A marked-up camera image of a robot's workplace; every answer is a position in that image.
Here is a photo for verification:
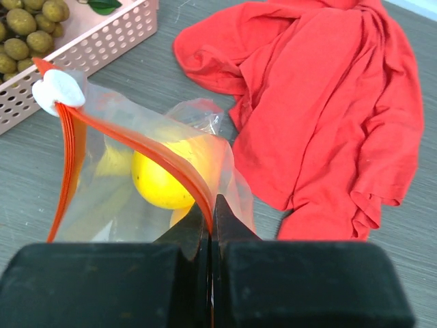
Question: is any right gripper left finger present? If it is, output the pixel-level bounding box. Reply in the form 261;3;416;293
1;206;209;327

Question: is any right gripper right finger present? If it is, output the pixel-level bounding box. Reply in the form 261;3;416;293
211;195;415;327

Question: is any yellow lemon fruit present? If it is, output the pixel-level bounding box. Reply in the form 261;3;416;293
131;135;217;210

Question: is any clear zip top bag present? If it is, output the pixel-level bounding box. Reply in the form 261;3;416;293
32;58;255;242

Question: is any yellow orange peach fruit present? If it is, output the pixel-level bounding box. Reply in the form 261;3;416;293
169;206;192;228

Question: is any red cloth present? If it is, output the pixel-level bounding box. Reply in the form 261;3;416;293
173;1;424;240

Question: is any pink plastic basket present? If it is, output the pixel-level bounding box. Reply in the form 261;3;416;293
1;0;159;133

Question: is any brown longan bunch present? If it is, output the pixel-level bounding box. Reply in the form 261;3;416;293
1;0;70;83

